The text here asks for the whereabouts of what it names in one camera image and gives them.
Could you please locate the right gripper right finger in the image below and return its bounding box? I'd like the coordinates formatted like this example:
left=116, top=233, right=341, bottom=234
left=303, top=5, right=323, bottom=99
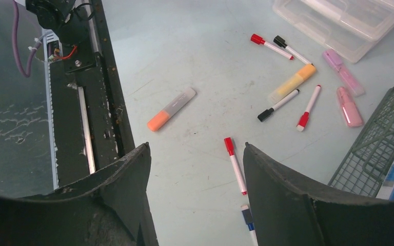
left=243, top=143, right=394, bottom=245

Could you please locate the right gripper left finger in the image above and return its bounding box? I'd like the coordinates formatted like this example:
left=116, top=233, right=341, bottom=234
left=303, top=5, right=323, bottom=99
left=0, top=143, right=159, bottom=245

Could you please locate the white plastic drawer organizer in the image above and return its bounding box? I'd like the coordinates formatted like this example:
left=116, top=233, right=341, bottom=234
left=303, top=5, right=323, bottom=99
left=272, top=0, right=394, bottom=63

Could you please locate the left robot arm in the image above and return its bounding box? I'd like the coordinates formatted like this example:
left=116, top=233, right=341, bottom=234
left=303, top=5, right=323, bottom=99
left=26, top=0, right=95, bottom=46

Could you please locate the blue cap marker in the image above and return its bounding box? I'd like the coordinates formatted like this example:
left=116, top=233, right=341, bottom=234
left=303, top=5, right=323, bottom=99
left=241, top=204, right=259, bottom=246

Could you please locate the red cap marker right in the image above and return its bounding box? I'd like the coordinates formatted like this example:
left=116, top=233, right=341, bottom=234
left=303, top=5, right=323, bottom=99
left=296, top=85, right=322, bottom=132

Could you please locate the red cap marker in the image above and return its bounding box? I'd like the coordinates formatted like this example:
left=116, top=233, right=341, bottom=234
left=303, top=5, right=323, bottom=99
left=296, top=85, right=322, bottom=132
left=250, top=34, right=294, bottom=60
left=224, top=137, right=248, bottom=195

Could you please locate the red cap marker bottom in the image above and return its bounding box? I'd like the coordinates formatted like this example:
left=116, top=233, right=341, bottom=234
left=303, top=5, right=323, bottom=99
left=224, top=137, right=248, bottom=195

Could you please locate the clear orange highlighter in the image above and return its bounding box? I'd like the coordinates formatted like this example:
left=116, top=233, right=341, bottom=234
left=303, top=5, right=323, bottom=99
left=147, top=87, right=196, bottom=132

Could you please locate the black cap marker lower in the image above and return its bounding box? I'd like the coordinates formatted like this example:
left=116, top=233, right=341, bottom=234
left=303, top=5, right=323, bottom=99
left=257, top=89, right=300, bottom=122

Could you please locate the black cap marker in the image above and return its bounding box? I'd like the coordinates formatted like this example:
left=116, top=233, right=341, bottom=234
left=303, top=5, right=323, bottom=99
left=273, top=35, right=313, bottom=64
left=257, top=89, right=300, bottom=122

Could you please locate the pink highlighter right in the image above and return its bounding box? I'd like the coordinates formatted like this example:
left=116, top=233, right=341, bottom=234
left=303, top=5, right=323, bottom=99
left=336, top=87, right=364, bottom=128

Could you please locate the pink highlighter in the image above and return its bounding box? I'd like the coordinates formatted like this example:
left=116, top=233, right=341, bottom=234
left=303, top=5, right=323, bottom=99
left=322, top=49, right=365, bottom=97
left=336, top=87, right=364, bottom=128

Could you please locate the yellow highlighter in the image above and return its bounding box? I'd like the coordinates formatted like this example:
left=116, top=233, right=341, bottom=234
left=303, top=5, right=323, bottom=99
left=268, top=64, right=317, bottom=104

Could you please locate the pink highlighter left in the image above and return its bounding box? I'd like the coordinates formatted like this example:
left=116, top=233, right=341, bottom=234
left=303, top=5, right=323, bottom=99
left=322, top=49, right=365, bottom=97

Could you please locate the black cap marker upper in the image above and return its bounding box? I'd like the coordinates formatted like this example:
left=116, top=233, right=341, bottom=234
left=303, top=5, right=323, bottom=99
left=273, top=35, right=313, bottom=64

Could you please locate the red cap marker left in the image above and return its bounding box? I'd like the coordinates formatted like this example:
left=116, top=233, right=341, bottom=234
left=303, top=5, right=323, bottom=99
left=250, top=34, right=294, bottom=60

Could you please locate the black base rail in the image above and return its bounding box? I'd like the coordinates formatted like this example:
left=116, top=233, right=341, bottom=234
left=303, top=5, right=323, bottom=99
left=44, top=1, right=135, bottom=189

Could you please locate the green wire mesh organizer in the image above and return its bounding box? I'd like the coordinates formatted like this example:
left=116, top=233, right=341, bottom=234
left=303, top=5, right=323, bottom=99
left=328, top=87, right=394, bottom=197

